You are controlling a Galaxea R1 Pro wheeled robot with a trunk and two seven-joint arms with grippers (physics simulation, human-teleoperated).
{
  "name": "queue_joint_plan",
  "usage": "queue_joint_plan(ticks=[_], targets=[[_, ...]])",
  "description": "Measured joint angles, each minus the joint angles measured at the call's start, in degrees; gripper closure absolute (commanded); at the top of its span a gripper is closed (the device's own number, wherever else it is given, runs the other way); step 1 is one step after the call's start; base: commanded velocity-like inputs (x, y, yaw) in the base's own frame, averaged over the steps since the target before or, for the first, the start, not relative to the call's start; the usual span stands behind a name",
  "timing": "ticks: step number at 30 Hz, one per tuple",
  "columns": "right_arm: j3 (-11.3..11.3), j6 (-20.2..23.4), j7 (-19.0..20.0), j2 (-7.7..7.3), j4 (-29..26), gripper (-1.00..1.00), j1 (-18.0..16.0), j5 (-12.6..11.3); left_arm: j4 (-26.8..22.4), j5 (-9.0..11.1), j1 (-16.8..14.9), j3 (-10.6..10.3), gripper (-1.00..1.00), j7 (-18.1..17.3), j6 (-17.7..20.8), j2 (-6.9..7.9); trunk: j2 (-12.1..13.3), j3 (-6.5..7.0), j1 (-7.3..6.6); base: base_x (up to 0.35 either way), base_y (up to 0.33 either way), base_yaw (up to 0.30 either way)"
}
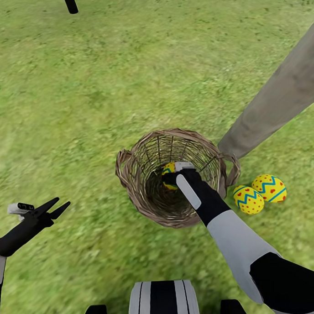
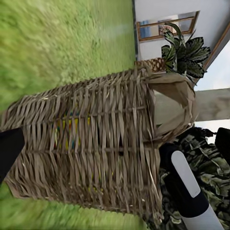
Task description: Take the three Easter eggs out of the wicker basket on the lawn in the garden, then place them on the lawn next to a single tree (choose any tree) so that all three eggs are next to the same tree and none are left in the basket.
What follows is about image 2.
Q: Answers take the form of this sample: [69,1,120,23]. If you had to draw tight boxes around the wicker basket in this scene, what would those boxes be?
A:
[0,61,200,224]

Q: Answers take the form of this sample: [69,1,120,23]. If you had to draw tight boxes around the easter egg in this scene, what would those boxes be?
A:
[57,120,71,134]

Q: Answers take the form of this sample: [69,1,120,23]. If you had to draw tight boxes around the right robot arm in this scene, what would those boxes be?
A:
[98,135,225,230]

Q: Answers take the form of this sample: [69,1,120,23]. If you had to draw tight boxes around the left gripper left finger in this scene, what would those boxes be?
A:
[0,127,25,184]

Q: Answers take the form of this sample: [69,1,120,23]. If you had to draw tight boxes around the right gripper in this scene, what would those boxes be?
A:
[98,135,122,147]

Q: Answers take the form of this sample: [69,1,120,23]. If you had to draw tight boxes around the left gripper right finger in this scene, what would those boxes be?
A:
[215,127,230,166]

